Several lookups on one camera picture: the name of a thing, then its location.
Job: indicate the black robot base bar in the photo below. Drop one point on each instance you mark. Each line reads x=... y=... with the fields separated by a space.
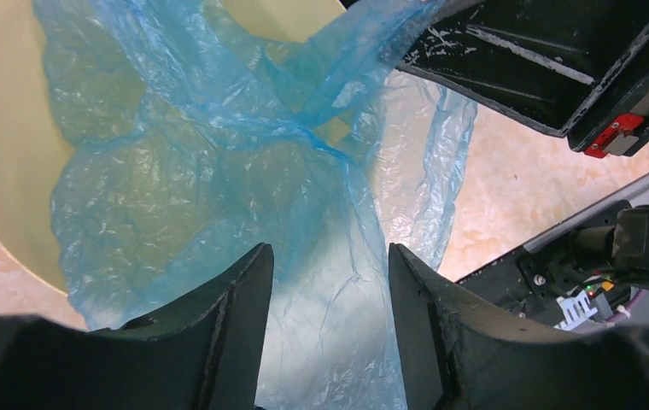
x=607 y=255

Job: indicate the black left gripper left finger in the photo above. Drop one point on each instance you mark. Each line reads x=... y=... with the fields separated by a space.
x=200 y=351

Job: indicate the blue plastic trash bag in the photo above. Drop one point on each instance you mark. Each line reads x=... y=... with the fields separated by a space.
x=195 y=139

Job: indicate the yellow paper trash bin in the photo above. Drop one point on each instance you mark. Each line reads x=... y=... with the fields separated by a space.
x=32 y=149

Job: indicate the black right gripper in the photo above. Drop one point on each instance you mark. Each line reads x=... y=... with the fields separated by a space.
x=575 y=69

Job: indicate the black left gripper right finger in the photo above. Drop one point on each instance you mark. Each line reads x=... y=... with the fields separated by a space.
x=459 y=351

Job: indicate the white slotted cable duct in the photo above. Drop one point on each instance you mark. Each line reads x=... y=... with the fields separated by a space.
x=576 y=311

